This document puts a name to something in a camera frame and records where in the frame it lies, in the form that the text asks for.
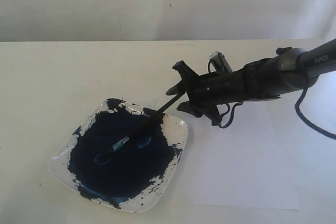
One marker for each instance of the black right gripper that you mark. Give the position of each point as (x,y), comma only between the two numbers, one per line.
(256,81)

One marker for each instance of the black paintbrush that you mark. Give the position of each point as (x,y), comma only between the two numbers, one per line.
(106,155)

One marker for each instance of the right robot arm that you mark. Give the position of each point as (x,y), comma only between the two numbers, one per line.
(292,69)

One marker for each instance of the white paper sheet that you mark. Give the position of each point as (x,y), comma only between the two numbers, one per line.
(240,166)

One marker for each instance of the white square paint plate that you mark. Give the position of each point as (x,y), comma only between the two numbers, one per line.
(134,178)

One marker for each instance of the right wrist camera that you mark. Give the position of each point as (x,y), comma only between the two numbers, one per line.
(219,63)

